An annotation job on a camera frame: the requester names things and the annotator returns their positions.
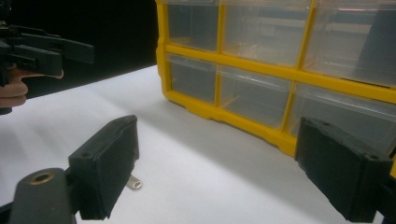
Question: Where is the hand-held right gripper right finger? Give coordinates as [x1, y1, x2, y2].
[294, 116, 394, 224]

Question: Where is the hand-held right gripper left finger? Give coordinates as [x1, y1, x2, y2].
[68, 114, 140, 221]

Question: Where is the small metal hex bolt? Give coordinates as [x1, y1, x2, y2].
[125, 175, 144, 191]

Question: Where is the yellow organizer cabinet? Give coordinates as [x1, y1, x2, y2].
[154, 0, 396, 180]

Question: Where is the clear plastic drawer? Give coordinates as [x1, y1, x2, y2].
[165, 53, 218, 105]

